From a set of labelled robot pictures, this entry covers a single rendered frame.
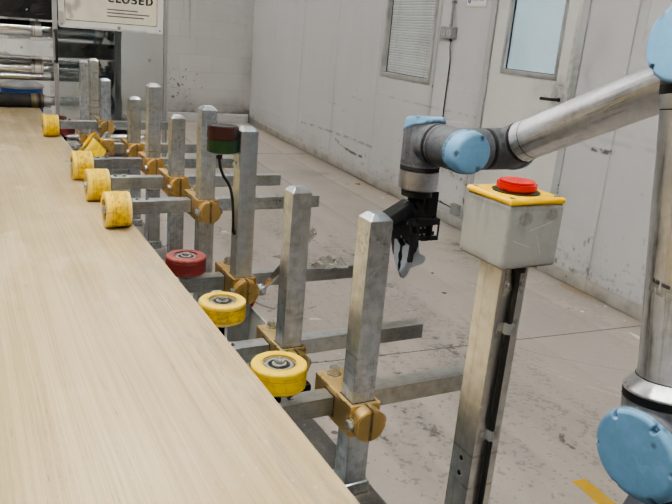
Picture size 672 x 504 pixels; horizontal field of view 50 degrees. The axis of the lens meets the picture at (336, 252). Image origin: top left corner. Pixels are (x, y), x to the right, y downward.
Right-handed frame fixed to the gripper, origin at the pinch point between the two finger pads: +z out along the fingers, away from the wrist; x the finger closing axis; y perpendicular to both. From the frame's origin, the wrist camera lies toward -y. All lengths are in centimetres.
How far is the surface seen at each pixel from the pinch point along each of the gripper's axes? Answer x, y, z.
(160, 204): 25, -50, -13
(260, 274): -0.5, -36.0, -3.1
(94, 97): 170, -37, -21
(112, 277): -6, -68, -7
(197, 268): -2, -50, -6
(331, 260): 0.0, -18.9, -4.6
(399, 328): -25.9, -17.1, 1.3
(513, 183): -80, -45, -40
